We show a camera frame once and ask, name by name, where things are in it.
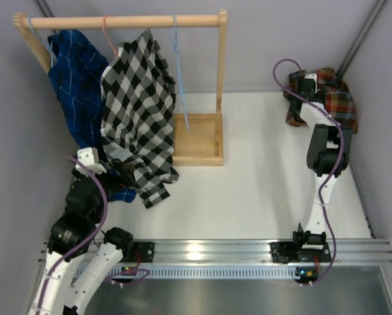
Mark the red orange plaid shirt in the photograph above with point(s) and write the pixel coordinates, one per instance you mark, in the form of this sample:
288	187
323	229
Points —
333	93

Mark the wooden clothes rack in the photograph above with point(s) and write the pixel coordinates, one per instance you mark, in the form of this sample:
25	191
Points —
198	137

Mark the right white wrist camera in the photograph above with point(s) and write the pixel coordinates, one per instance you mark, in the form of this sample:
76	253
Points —
308	84

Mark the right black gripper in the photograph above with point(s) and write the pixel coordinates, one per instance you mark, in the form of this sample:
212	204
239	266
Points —
291	98

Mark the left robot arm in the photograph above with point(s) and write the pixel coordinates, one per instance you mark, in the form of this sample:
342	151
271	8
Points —
60	291

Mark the light blue left hanger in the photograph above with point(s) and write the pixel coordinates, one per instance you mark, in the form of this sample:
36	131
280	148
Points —
46	45

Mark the black white checkered shirt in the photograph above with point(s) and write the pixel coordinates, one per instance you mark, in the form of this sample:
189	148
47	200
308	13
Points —
138	125

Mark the light blue empty hanger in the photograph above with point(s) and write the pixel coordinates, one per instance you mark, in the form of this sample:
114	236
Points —
175	44

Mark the perforated cable duct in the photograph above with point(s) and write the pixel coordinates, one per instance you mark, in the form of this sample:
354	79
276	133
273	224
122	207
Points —
206	272

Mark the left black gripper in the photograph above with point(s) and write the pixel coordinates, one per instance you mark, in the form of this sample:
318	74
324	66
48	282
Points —
126	178

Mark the pink hanger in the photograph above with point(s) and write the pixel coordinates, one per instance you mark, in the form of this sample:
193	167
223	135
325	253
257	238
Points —
107	37

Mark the blue plaid shirt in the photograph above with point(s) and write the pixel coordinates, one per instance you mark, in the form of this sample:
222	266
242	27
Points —
75	78

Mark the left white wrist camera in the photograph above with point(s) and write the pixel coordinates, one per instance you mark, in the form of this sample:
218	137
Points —
89	158

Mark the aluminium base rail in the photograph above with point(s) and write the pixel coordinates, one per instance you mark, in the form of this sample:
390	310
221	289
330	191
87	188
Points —
367	252

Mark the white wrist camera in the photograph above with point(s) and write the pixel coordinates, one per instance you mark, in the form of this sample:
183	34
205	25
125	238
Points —
89	158
308	84

